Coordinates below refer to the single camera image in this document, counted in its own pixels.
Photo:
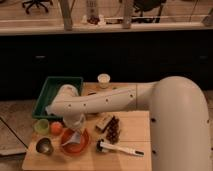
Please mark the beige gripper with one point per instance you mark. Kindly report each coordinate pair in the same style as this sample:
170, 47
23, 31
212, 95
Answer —
76, 123

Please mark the grey towel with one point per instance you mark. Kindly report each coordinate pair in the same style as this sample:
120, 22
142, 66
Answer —
71, 138

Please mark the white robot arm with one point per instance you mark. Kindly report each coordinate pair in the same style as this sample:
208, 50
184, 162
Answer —
180, 133

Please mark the red orange bowl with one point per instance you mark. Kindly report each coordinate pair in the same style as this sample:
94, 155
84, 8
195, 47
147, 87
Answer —
73, 149

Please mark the white brown block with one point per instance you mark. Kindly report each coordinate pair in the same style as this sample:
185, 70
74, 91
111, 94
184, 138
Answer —
103, 123

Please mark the orange fruit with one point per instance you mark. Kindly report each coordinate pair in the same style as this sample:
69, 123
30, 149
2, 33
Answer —
56, 128

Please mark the white black dish brush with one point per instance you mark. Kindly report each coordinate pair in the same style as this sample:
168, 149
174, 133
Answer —
101, 145

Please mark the brown grape bunch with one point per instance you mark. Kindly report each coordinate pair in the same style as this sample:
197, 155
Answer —
113, 131

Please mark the green plastic cup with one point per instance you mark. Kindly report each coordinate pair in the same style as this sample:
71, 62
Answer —
42, 126

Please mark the green plastic tray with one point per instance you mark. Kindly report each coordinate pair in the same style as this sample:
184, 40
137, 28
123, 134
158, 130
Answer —
48, 92

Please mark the small metal cup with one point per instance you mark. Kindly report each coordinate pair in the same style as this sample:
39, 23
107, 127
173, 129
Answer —
44, 146

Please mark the small white cup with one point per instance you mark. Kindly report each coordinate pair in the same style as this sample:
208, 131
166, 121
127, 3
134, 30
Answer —
103, 80

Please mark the black office chair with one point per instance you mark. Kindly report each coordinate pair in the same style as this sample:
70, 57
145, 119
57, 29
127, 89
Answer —
29, 3

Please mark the wooden post left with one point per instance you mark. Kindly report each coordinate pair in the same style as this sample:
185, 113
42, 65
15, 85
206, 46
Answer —
66, 14

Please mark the wooden post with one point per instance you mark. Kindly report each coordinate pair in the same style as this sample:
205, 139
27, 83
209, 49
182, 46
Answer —
127, 4
66, 14

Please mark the wooden post right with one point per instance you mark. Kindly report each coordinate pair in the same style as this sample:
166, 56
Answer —
127, 4

